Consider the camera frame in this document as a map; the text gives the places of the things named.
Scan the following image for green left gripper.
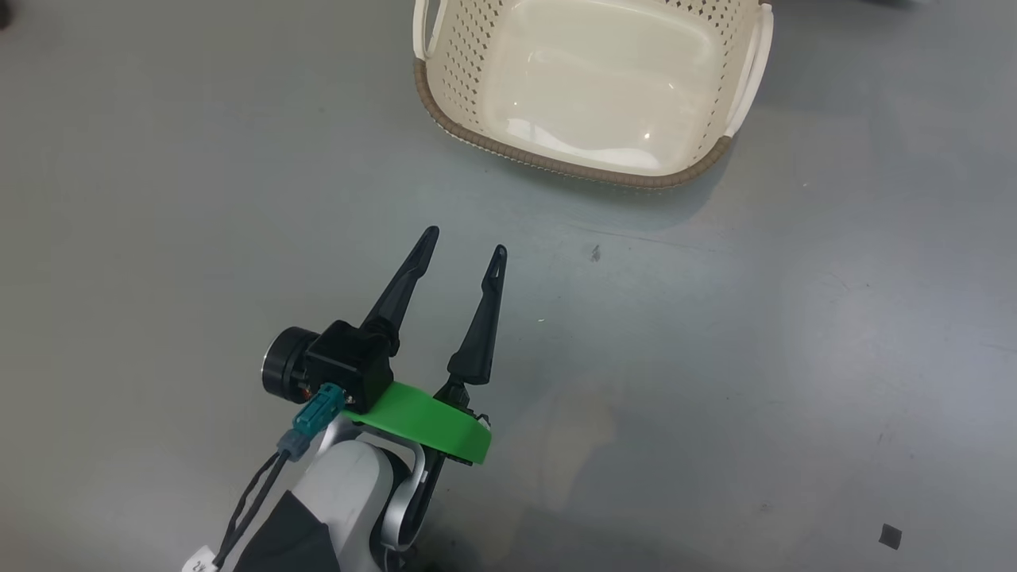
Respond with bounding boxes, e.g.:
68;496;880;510
343;226;509;466

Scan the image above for cream perforated laundry basket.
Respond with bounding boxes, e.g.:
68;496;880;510
412;0;774;190

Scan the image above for teal-plug left arm cable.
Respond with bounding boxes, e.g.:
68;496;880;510
213;383;347;570

